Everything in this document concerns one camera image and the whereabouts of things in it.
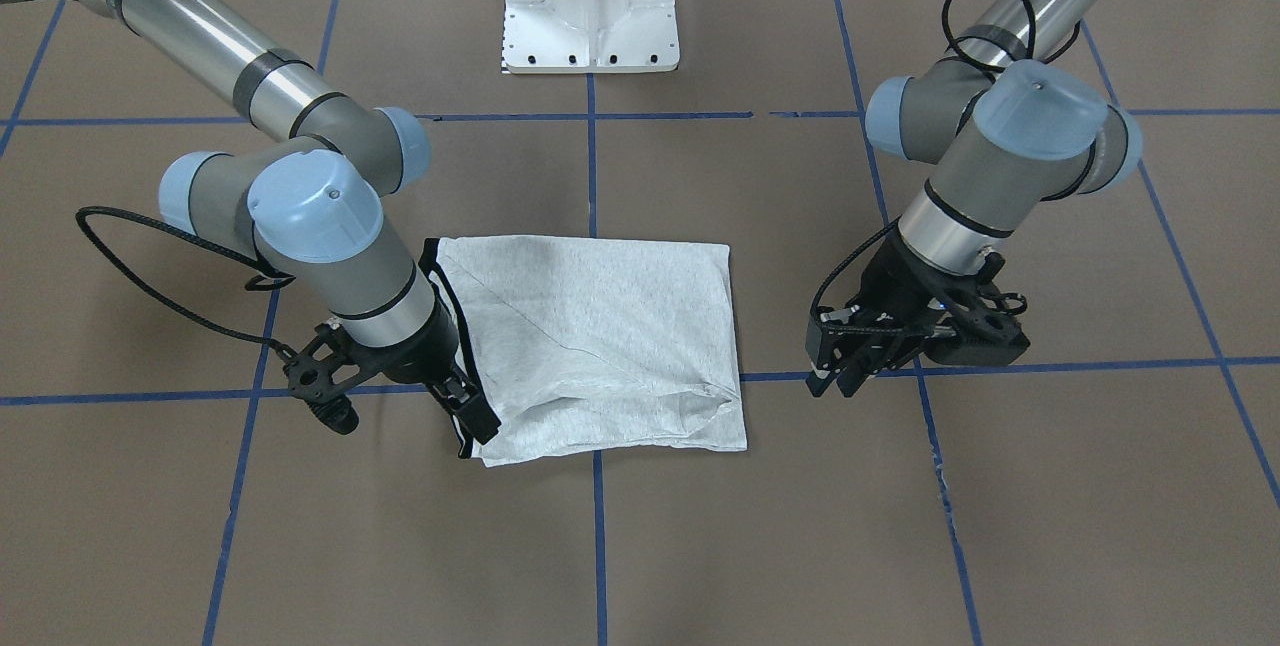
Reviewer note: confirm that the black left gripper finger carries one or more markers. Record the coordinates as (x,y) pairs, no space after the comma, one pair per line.
(827,371)

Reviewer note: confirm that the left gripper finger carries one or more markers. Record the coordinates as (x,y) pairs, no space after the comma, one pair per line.
(858,366)

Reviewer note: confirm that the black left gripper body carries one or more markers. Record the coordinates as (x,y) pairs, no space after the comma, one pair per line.
(893,293)

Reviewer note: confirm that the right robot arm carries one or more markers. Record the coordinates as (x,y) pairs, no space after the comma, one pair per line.
(308,207)

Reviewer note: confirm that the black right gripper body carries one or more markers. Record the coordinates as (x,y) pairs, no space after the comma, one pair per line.
(424,351)

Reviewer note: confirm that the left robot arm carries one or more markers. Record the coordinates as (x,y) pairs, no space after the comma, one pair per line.
(1004,130)

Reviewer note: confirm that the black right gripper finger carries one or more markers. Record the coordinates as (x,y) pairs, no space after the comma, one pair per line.
(464,401)

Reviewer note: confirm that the grey cartoon print t-shirt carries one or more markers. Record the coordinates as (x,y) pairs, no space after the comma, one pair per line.
(590,344)

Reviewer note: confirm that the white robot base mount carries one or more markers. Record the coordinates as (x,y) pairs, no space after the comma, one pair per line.
(594,37)

